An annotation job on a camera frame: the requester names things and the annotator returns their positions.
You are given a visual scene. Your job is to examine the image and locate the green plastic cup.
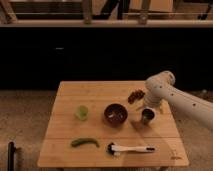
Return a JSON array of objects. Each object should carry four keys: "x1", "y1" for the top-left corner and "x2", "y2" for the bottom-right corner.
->
[{"x1": 75, "y1": 105, "x2": 88, "y2": 121}]

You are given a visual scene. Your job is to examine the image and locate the dark metal cup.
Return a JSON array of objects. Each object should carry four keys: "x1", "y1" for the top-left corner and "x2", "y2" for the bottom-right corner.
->
[{"x1": 141, "y1": 108, "x2": 155, "y2": 125}]

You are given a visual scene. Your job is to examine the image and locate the green pepper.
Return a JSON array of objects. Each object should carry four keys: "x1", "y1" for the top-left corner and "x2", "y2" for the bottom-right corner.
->
[{"x1": 71, "y1": 138, "x2": 100, "y2": 148}]

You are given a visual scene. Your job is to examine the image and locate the dark red bowl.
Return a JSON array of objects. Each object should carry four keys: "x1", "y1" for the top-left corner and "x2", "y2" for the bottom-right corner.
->
[{"x1": 104, "y1": 103, "x2": 128, "y2": 127}]

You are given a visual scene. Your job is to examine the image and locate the black post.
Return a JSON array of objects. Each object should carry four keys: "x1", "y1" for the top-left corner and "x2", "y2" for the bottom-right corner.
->
[{"x1": 7, "y1": 142, "x2": 16, "y2": 171}]

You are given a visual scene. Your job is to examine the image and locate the wooden table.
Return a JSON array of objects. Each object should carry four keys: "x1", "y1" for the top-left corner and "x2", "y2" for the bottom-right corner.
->
[{"x1": 38, "y1": 81, "x2": 189, "y2": 168}]

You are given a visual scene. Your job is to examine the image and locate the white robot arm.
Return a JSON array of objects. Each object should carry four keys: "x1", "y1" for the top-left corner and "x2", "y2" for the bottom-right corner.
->
[{"x1": 144, "y1": 71, "x2": 213, "y2": 132}]

